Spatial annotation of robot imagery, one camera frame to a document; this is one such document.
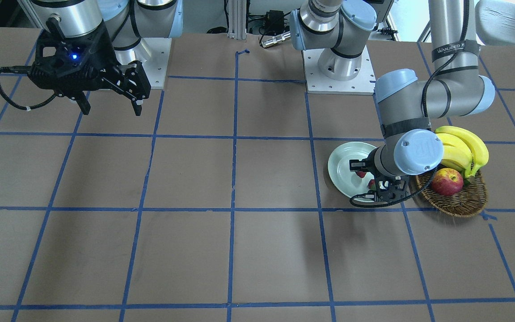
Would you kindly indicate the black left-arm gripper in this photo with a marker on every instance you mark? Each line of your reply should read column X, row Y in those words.
column 370, row 163

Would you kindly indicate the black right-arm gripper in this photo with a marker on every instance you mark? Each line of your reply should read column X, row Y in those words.
column 107, row 60

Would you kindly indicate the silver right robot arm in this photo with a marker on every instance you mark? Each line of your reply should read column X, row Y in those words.
column 127, row 22

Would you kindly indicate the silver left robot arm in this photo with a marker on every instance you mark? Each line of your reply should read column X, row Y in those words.
column 342, row 27

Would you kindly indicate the pale green plate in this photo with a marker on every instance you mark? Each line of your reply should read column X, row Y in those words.
column 346, row 181

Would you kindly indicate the red yellow apple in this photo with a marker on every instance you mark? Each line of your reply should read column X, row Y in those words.
column 447, row 182

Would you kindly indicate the yellow banana bunch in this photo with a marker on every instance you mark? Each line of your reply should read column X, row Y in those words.
column 464, row 151

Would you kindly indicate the black power brick back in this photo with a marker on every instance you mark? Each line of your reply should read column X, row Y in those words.
column 274, row 19

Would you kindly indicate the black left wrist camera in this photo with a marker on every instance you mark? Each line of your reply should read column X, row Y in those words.
column 391, row 190

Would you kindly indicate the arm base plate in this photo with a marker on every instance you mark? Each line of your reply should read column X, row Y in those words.
column 154, row 55
column 328, row 73

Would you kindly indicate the aluminium frame post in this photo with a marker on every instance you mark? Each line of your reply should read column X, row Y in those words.
column 237, row 19

